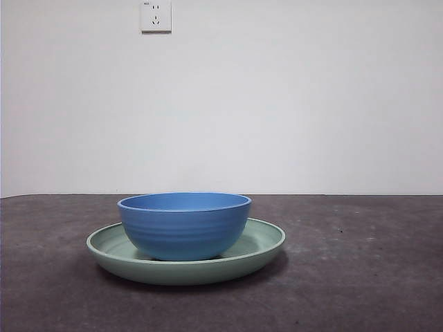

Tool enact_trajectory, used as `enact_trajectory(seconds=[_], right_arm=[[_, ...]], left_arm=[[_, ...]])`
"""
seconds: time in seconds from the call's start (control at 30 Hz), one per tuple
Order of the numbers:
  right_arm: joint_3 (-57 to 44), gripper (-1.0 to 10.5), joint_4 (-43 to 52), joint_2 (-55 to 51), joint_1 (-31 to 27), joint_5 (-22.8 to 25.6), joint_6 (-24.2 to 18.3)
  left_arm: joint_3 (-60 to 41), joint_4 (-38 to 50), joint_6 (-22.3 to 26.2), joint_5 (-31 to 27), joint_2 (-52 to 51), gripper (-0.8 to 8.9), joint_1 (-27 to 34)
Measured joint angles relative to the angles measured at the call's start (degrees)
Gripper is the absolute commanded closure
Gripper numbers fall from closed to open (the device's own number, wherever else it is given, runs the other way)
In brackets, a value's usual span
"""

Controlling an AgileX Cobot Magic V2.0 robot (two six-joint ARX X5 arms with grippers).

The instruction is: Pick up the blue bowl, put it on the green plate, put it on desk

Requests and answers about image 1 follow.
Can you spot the blue ribbed bowl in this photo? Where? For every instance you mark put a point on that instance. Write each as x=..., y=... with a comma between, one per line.
x=183, y=231

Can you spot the green round plate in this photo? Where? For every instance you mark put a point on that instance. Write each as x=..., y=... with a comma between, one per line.
x=187, y=273

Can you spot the white wall socket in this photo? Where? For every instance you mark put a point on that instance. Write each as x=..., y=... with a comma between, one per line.
x=155, y=17

